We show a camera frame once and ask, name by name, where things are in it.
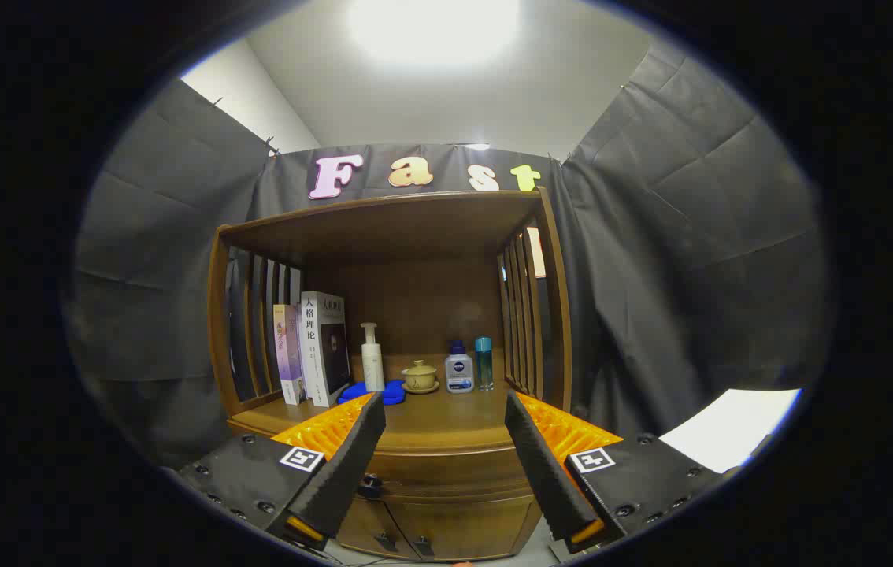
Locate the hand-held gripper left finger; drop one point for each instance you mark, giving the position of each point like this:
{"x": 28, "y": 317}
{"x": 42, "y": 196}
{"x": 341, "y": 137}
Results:
{"x": 348, "y": 465}

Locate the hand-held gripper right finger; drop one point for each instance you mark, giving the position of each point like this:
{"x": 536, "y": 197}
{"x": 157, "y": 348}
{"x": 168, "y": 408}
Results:
{"x": 545, "y": 472}

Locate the black round drawer knob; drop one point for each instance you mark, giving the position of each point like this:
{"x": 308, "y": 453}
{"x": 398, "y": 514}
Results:
{"x": 370, "y": 486}

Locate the brown wooden drawer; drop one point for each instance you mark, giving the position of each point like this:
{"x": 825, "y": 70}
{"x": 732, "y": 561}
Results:
{"x": 454, "y": 476}

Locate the wooden cabinet door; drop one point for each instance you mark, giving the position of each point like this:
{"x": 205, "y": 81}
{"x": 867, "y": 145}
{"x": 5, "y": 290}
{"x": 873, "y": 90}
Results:
{"x": 478, "y": 528}
{"x": 360, "y": 524}

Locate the wooden countertop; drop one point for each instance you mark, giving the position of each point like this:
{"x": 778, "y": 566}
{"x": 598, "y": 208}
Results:
{"x": 446, "y": 417}

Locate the brown wooden cabinet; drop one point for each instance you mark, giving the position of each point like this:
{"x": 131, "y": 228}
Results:
{"x": 415, "y": 299}

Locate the blue folded cloth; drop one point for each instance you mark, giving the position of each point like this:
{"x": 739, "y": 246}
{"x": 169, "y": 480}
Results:
{"x": 394, "y": 391}

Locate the white pump bottle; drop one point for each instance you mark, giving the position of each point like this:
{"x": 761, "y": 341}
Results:
{"x": 372, "y": 366}

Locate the yellow lidded teacup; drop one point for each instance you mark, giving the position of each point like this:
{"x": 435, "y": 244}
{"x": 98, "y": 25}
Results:
{"x": 420, "y": 376}

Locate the thick white book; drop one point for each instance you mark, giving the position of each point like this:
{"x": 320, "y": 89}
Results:
{"x": 320, "y": 346}

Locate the teal clear bottle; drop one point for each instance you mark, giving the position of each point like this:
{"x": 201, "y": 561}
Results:
{"x": 483, "y": 366}

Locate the purple book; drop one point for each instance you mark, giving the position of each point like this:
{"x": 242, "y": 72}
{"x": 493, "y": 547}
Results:
{"x": 289, "y": 354}

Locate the white lotion bottle blue cap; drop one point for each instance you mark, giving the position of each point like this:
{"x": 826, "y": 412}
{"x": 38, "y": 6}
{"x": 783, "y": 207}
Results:
{"x": 459, "y": 374}

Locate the white flat panel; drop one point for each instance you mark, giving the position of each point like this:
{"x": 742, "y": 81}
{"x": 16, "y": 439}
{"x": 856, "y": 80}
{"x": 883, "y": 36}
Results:
{"x": 730, "y": 429}

